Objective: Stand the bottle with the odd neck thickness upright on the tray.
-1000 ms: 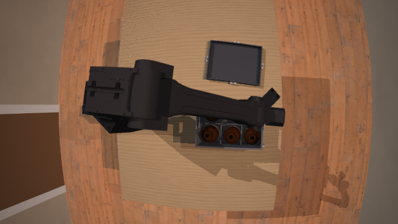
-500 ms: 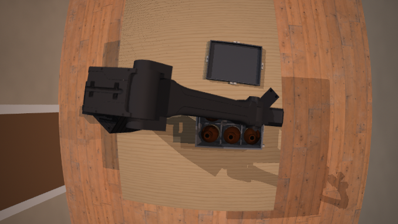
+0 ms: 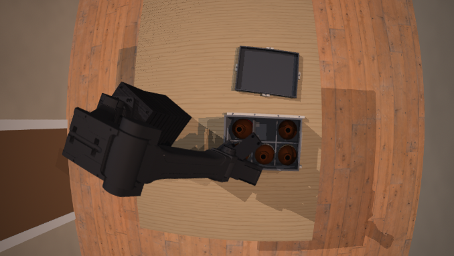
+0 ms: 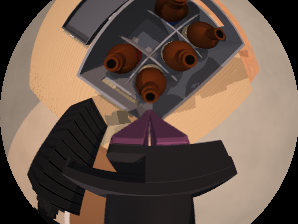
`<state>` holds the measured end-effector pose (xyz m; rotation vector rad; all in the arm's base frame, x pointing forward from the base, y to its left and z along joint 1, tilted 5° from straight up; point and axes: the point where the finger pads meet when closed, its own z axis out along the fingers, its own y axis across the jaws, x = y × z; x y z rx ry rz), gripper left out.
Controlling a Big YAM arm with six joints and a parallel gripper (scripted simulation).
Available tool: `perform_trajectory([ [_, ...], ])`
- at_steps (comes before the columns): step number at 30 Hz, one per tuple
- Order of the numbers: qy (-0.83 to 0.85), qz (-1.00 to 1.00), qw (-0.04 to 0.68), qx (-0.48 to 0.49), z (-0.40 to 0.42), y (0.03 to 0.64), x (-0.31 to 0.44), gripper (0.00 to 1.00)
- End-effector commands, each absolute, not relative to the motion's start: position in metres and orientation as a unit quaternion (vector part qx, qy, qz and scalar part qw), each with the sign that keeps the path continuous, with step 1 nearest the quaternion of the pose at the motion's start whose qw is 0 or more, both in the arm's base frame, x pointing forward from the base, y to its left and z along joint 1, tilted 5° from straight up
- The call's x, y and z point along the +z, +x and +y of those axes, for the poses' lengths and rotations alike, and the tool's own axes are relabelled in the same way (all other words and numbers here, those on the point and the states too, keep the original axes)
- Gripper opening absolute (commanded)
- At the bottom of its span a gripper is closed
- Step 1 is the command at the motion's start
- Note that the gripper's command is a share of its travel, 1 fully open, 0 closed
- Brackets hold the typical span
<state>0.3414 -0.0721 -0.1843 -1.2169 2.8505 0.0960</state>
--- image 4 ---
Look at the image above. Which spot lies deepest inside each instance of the dark grey divided crate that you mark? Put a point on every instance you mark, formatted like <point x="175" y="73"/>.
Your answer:
<point x="135" y="21"/>

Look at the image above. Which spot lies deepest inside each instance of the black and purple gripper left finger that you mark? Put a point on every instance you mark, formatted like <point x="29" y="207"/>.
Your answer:
<point x="134" y="133"/>

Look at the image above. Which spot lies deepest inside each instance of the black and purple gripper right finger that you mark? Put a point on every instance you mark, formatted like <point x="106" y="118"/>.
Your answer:
<point x="162" y="133"/>

